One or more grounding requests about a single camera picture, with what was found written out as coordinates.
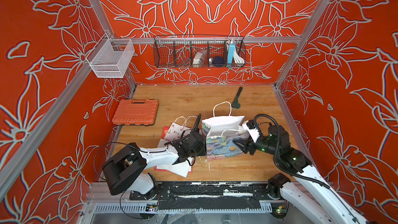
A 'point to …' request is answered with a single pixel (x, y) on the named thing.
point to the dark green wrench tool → (235, 103)
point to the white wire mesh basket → (110, 58)
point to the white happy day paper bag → (175, 130)
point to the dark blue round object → (218, 61)
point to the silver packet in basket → (199, 58)
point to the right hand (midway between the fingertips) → (235, 137)
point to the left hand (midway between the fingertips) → (209, 148)
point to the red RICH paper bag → (182, 169)
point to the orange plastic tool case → (136, 112)
